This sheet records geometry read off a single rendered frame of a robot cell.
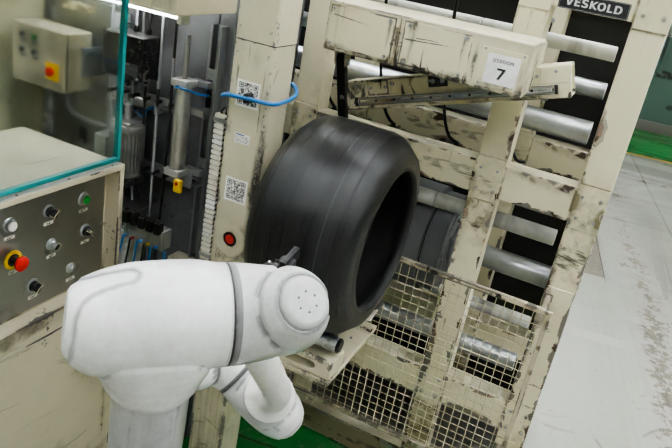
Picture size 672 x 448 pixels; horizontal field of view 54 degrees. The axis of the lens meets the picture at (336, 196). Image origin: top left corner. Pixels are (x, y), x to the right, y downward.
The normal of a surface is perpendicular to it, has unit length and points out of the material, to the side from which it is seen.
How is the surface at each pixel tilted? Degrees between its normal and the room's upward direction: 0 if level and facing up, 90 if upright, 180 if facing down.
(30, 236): 90
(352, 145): 22
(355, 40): 90
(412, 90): 90
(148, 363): 102
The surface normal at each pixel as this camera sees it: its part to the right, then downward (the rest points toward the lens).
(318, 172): -0.18, -0.47
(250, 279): 0.18, -0.69
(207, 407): -0.43, 0.26
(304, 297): 0.49, -0.28
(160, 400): 0.36, 0.59
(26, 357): 0.89, 0.30
